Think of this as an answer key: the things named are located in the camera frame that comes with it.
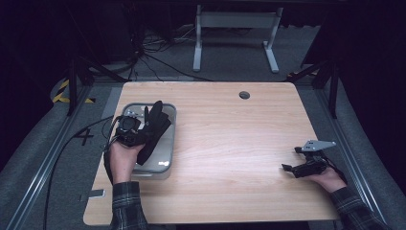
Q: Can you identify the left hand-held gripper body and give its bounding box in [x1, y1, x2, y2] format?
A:
[114, 106, 146, 149]

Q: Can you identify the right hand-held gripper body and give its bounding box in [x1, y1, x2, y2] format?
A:
[291, 139, 337, 179]

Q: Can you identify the grey rimmed white plastic basin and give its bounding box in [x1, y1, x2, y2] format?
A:
[120, 102, 178, 180]

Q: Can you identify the person's right hand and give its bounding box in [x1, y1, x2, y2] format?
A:
[309, 166, 348, 194]

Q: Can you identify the person's left hand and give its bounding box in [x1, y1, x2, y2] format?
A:
[108, 139, 147, 186]

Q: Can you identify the black metal stand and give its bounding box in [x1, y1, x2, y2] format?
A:
[286, 58, 340, 120]
[66, 56, 129, 117]

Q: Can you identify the small grey metal clip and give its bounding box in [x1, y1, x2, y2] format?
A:
[79, 189, 106, 202]

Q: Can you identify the yellow black hazard tape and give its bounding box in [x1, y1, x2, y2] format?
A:
[52, 79, 97, 104]

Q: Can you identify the right hand-held gripper cable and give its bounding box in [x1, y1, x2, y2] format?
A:
[324, 156, 349, 184]

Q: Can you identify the hand-held gripper cable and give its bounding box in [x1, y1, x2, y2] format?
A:
[102, 115, 123, 186]
[324, 156, 349, 184]

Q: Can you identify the left hand-held gripper cable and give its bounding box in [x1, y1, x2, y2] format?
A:
[102, 115, 123, 186]

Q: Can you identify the long black floor cable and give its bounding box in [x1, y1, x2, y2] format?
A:
[42, 115, 115, 230]

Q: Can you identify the bundle of floor cables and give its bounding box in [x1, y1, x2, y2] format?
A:
[127, 23, 214, 82]

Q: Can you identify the white metal desk frame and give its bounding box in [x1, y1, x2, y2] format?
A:
[192, 4, 284, 74]

